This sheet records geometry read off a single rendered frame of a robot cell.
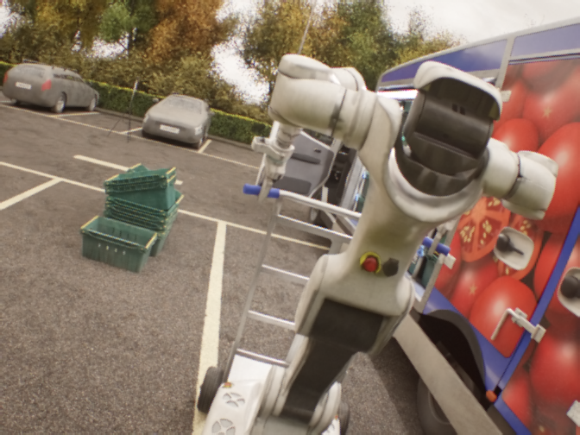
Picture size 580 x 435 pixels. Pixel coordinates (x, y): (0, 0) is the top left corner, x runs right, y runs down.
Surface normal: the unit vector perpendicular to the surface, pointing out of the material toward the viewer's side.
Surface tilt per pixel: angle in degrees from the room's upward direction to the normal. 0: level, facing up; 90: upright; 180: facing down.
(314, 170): 86
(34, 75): 59
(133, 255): 93
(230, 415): 38
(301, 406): 72
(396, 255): 108
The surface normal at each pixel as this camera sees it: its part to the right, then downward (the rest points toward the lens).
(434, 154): -0.35, 0.43
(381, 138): -0.89, 0.04
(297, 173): 0.44, 0.35
